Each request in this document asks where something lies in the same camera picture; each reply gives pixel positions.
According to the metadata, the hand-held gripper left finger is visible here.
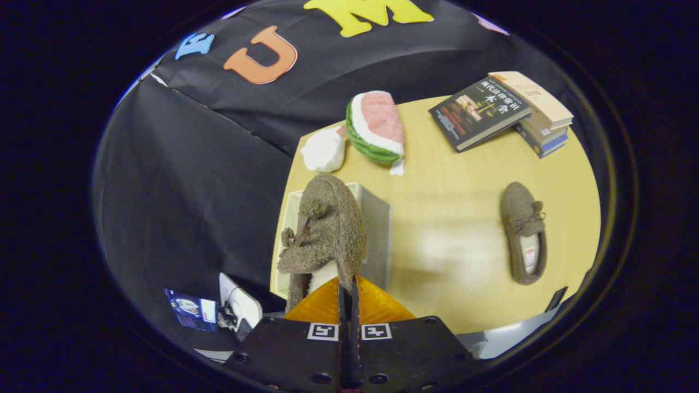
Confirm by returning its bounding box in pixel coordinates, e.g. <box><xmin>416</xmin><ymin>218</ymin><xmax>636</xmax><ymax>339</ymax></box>
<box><xmin>224</xmin><ymin>276</ymin><xmax>350</xmax><ymax>393</ymax></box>

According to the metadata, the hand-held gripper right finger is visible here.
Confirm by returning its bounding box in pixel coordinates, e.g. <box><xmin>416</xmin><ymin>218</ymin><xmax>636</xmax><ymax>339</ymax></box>
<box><xmin>349</xmin><ymin>275</ymin><xmax>482</xmax><ymax>393</ymax></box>

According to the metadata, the beige storage box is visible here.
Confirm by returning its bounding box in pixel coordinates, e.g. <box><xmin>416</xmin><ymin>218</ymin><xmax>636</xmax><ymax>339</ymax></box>
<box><xmin>270</xmin><ymin>182</ymin><xmax>392</xmax><ymax>300</ymax></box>

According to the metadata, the brown fuzzy shoe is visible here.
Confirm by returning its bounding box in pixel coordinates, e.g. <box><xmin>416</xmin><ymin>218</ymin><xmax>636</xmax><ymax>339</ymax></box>
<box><xmin>277</xmin><ymin>174</ymin><xmax>367</xmax><ymax>313</ymax></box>
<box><xmin>501</xmin><ymin>182</ymin><xmax>548</xmax><ymax>285</ymax></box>

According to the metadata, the white power adapter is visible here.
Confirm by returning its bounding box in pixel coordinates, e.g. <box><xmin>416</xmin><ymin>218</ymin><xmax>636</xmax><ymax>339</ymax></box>
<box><xmin>218</xmin><ymin>272</ymin><xmax>263</xmax><ymax>342</ymax></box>

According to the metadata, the blue printed packet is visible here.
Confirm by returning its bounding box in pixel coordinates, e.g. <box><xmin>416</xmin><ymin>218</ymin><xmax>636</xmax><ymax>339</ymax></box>
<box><xmin>164</xmin><ymin>288</ymin><xmax>217</xmax><ymax>332</ymax></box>

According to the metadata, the black flat device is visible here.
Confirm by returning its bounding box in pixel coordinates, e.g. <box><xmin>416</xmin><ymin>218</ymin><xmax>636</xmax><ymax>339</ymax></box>
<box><xmin>545</xmin><ymin>286</ymin><xmax>569</xmax><ymax>313</ymax></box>

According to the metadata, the black backdrop cloth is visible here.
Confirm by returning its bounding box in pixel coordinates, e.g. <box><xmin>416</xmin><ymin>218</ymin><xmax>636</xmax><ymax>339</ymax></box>
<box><xmin>93</xmin><ymin>0</ymin><xmax>579</xmax><ymax>350</ymax></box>

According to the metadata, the white plush toy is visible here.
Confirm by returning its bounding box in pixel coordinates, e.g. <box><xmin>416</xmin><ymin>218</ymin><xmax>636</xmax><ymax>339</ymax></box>
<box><xmin>300</xmin><ymin>127</ymin><xmax>347</xmax><ymax>173</ymax></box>

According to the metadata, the watermelon slice plush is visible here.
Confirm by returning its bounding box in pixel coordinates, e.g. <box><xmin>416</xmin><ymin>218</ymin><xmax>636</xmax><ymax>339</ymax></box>
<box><xmin>346</xmin><ymin>91</ymin><xmax>406</xmax><ymax>176</ymax></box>

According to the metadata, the blue-edged book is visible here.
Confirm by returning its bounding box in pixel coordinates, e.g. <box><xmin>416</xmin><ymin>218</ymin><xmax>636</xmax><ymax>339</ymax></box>
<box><xmin>512</xmin><ymin>127</ymin><xmax>569</xmax><ymax>159</ymax></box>

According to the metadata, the black cover book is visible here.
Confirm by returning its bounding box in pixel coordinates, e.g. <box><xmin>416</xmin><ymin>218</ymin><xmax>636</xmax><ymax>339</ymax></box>
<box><xmin>429</xmin><ymin>76</ymin><xmax>532</xmax><ymax>153</ymax></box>

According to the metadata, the grey book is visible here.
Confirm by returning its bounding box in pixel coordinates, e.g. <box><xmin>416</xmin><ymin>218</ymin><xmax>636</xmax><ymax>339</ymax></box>
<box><xmin>516</xmin><ymin>116</ymin><xmax>570</xmax><ymax>147</ymax></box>

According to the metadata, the tan cover book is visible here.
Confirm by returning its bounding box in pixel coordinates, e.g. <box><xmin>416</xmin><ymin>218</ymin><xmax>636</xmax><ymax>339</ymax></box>
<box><xmin>488</xmin><ymin>71</ymin><xmax>574</xmax><ymax>130</ymax></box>

